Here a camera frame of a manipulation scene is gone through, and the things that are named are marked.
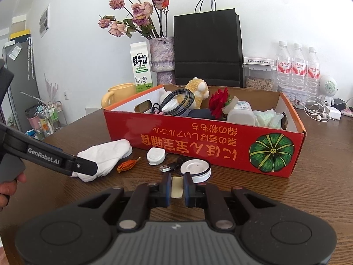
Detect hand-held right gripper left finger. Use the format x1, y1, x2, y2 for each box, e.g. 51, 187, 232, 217
77, 172, 172, 231

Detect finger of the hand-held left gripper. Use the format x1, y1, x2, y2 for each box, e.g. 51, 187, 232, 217
64, 154, 98, 176

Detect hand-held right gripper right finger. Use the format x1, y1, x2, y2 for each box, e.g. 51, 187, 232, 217
183, 172, 275, 231

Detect small cream block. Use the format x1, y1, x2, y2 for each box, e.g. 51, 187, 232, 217
171, 177, 184, 198

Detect white cloth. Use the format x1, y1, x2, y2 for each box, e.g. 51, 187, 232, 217
71, 139, 131, 183

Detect red cardboard box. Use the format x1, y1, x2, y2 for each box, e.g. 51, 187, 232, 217
103, 84, 307, 178

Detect navy fabric pouch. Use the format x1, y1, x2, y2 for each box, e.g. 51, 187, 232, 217
189, 109, 211, 118

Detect black white braided cable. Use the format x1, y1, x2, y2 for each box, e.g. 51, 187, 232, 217
150, 88, 196, 116

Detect translucent plastic container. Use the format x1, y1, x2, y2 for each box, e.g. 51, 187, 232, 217
227, 101, 257, 126

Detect red artificial rose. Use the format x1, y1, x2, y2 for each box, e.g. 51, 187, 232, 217
208, 88, 231, 120

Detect yellow white plush toy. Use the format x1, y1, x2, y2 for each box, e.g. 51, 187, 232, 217
176, 77, 209, 108

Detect plastic bag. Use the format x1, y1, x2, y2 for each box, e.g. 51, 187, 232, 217
252, 109, 285, 130

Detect person's left hand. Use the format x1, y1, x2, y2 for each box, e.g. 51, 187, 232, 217
0, 172, 27, 211

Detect round white charging puck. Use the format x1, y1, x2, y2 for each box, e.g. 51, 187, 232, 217
180, 159, 212, 183

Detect small white rounded case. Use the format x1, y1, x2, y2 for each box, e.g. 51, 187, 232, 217
147, 147, 166, 165

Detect dried orange flower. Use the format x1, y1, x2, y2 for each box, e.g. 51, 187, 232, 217
116, 157, 141, 173

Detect dried feather decoration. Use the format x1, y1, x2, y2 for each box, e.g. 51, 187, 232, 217
44, 73, 60, 102

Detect grey cabinet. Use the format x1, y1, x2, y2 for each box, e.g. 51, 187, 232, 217
3, 40, 42, 141

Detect yellow ceramic mug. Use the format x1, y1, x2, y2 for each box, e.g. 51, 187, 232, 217
101, 83, 137, 108

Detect white green milk carton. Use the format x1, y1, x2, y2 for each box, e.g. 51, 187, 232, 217
130, 41, 153, 93

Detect yellow box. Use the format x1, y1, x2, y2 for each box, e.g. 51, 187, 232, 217
8, 29, 30, 41

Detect clear seed container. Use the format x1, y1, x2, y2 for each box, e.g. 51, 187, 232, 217
243, 63, 277, 91

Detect purple mottled vase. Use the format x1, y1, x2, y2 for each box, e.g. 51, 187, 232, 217
149, 36, 176, 85

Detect white printed tin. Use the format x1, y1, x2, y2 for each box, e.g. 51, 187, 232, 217
278, 85, 309, 109

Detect black paper bag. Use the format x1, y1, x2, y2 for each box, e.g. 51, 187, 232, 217
173, 0, 244, 87

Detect flat white printed box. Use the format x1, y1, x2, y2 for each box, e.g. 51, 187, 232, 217
243, 57, 276, 66

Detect white square charger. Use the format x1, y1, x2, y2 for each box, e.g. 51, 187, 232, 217
325, 106, 342, 120

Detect dried rose bouquet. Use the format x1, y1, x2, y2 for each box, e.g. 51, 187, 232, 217
98, 0, 170, 40

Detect white robot speaker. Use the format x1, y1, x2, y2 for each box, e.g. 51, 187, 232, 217
317, 74, 338, 105

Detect black usb cable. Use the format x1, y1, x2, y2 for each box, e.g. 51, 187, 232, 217
158, 156, 188, 176

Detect wire storage rack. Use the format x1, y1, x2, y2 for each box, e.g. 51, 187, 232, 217
26, 101, 68, 141

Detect wall poster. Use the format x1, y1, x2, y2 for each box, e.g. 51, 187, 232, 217
39, 4, 51, 38

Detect white wired earphones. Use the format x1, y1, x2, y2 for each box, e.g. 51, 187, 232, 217
303, 99, 330, 122

